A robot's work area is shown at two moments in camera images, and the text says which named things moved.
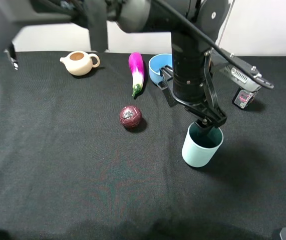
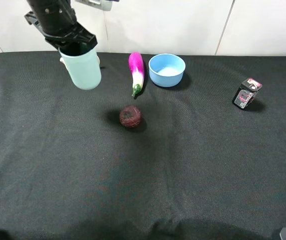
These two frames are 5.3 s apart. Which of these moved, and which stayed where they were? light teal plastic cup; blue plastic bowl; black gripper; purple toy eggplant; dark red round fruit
Moved: black gripper; light teal plastic cup
Stayed: blue plastic bowl; dark red round fruit; purple toy eggplant
